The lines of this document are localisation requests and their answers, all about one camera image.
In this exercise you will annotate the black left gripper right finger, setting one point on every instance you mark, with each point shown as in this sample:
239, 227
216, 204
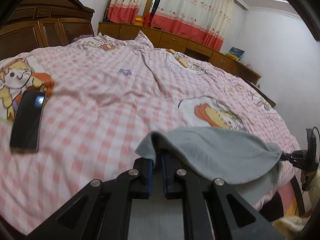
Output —
212, 209

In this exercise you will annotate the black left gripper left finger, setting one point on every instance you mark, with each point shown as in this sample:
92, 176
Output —
101, 209

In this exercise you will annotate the grey pants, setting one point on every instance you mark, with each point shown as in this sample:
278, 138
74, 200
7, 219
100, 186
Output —
242, 160

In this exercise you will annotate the person's right hand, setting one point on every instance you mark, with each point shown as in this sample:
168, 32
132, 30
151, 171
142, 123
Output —
310, 181

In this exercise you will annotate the black smartphone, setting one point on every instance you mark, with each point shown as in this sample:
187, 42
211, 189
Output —
26, 126

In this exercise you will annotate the pink checkered cartoon bedspread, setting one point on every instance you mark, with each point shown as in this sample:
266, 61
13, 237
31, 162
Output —
103, 96

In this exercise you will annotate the right floral red-hem curtain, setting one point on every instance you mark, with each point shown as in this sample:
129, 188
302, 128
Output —
203, 21

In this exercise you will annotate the long wooden cabinet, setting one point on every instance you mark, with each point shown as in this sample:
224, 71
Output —
162, 39

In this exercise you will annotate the red and yellow containers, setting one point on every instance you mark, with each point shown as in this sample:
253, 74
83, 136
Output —
143, 21

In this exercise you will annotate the dark wooden headboard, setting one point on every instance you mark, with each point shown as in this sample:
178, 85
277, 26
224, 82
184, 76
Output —
44, 23

